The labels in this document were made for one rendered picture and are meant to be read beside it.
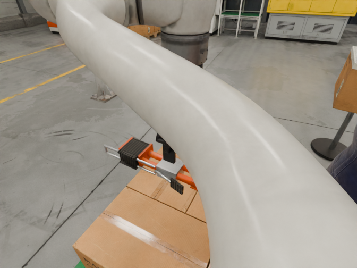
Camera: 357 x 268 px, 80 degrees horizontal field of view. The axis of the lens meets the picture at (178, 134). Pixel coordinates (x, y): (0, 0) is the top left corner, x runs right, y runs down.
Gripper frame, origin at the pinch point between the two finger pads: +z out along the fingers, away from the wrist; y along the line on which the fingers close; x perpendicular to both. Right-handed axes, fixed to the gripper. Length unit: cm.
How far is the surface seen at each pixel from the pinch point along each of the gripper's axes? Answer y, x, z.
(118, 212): 5, 40, 67
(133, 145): 1.7, 18.5, 10.0
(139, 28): 525, 413, 90
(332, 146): 198, -84, 113
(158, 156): 2.9, 9.8, 11.8
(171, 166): 0.6, 3.7, 11.2
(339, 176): -1.8, -32.2, -5.5
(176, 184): -4.4, -0.5, 11.6
